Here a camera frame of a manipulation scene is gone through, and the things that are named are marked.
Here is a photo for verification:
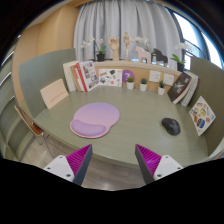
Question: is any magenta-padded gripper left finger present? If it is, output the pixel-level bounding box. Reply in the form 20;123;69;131
43;143;94;187

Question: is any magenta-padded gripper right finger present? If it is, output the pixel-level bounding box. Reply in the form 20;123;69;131
134;143;184;185

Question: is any black computer mouse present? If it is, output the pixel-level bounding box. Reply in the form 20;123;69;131
161;117;181;136

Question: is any purple mouse pad with wrist rest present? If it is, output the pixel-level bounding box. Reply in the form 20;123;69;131
69;102;121;139

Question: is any wooden chair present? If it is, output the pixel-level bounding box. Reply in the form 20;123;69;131
13;104;54;158

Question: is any colourful sticker sheet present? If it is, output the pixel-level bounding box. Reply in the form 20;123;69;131
188;95;217;137

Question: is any beige card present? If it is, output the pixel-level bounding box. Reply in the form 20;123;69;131
39;78;70;110

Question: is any small plant in white pot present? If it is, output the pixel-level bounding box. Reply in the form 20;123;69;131
125;76;135;90
139;77;148;92
157;80;167;96

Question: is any black book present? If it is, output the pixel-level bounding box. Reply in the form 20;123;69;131
166;71;193;104

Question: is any grey-green desk partition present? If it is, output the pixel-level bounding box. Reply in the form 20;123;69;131
189;55;224;157
18;48;78;119

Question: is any brown book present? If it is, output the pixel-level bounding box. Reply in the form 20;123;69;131
69;63;84;92

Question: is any white book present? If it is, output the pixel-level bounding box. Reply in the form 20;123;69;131
62;60;81;93

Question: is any red and white magazine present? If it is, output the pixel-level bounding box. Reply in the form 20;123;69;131
75;60;100;93

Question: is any white orchid in black pot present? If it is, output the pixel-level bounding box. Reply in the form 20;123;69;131
170;42;193;72
134;36;151;51
80;37;108;63

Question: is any purple round number sign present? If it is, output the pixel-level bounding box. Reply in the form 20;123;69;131
121;69;136;84

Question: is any light wooden desk ledge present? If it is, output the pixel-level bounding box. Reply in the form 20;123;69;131
93;59;183;78

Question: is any white picture collage card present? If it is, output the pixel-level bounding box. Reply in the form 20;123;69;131
98;68;124;88

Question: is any black horse figure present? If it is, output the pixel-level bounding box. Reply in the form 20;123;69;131
152;48;169;65

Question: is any pink horse figure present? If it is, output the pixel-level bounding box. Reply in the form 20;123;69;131
134;45;152;64

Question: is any wooden mannequin figure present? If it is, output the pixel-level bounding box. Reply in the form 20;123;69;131
123;31;135;62

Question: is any wooden hand model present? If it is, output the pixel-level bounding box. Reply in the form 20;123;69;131
108;36;120;62

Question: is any window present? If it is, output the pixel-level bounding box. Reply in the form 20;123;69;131
173;13;223;69

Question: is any grey curtain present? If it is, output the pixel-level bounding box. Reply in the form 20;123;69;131
73;0;183;63

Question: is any white wall socket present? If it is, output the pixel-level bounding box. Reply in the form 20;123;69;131
162;72;175;86
148;70;162;83

